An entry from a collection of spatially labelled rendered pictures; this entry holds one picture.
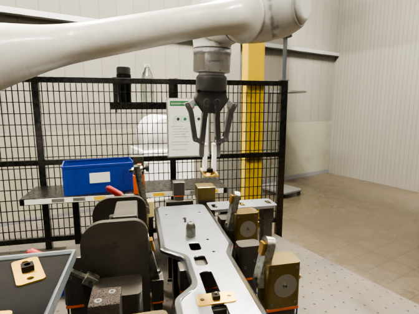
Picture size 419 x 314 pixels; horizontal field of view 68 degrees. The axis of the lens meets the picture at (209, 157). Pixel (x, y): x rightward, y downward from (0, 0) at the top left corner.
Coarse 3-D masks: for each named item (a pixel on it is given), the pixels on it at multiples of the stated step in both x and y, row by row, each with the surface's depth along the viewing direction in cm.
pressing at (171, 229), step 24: (168, 216) 118; (192, 216) 118; (168, 240) 96; (192, 240) 96; (216, 240) 96; (192, 264) 82; (216, 264) 82; (192, 288) 71; (240, 288) 71; (192, 312) 63; (240, 312) 63; (264, 312) 64
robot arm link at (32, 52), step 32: (224, 0) 53; (256, 0) 54; (288, 0) 53; (0, 32) 43; (32, 32) 46; (64, 32) 48; (96, 32) 50; (128, 32) 50; (160, 32) 51; (192, 32) 52; (224, 32) 55; (256, 32) 57; (288, 32) 58; (0, 64) 42; (32, 64) 46; (64, 64) 50
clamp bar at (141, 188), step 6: (132, 168) 105; (138, 168) 104; (144, 168) 106; (138, 174) 104; (138, 180) 104; (138, 186) 105; (144, 186) 108; (138, 192) 105; (144, 192) 106; (144, 198) 106
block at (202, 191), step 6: (198, 186) 138; (204, 186) 138; (210, 186) 138; (198, 192) 136; (204, 192) 137; (210, 192) 137; (198, 198) 137; (204, 198) 137; (210, 198) 138; (204, 204) 138; (210, 210) 139
